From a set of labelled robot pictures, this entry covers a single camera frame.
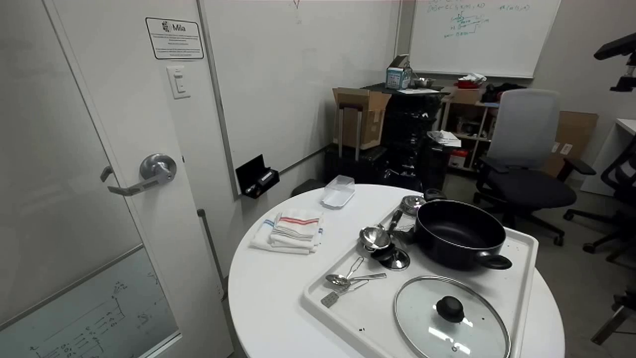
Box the glass lid with black knob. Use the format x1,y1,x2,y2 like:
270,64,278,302
391,274,510,358

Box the black cooking pot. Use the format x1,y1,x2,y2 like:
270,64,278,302
403,197,514,272

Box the black marker holder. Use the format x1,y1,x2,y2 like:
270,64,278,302
234,153,282,201

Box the small silver spoon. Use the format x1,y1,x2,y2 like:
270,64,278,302
322,270,389,292

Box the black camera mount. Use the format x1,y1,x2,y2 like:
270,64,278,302
592,32,636,93

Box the silver serving spoon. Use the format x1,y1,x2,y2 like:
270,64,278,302
397,193,427,217

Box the clear plastic container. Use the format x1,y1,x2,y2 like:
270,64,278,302
320,173,357,211

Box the white door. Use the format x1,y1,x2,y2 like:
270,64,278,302
0,0,234,358

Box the open cardboard box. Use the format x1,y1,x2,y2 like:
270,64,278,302
332,85,393,153

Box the teal tissue box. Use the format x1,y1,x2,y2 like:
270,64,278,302
383,54,415,91

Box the grey office chair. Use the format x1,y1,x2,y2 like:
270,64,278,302
471,87,598,249

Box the wooden shelf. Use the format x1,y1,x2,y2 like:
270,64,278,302
435,85,500,175

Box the black office chair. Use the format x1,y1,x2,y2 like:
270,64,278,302
562,137,636,255

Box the white plastic tray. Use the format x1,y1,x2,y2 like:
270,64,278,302
298,209,540,358

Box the dark steel ladle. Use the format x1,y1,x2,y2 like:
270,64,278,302
367,243,413,272

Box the wall whiteboard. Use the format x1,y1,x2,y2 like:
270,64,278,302
407,0,562,82

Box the silver door handle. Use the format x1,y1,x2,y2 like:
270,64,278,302
97,151,179,199

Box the white door sign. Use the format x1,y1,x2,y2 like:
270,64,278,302
143,16,206,62

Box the folded white cloth red stripe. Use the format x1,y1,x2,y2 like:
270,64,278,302
248,211,326,257

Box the silver ladle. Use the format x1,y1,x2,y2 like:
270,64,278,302
357,209,405,253

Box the white light switch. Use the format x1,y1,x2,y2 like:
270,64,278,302
167,64,192,101

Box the flat cardboard box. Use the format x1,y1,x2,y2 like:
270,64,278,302
540,109,600,179

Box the black cabinet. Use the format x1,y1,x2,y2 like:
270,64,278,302
381,87,447,191

